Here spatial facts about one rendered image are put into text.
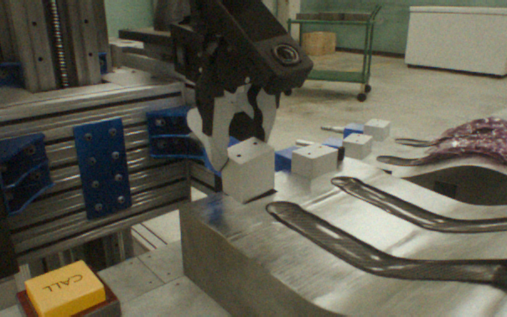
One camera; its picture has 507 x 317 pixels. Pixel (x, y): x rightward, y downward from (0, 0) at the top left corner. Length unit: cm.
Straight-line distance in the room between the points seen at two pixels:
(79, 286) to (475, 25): 683
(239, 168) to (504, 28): 659
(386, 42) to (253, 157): 820
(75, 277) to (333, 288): 26
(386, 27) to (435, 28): 154
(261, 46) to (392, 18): 820
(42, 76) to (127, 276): 45
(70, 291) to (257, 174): 22
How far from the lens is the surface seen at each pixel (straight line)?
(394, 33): 855
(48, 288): 48
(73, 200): 82
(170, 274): 53
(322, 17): 503
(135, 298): 50
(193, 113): 47
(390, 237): 45
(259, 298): 41
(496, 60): 700
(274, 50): 37
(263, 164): 47
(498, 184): 64
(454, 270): 38
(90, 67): 89
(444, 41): 723
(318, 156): 54
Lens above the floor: 111
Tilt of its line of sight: 22 degrees down
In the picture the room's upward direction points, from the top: straight up
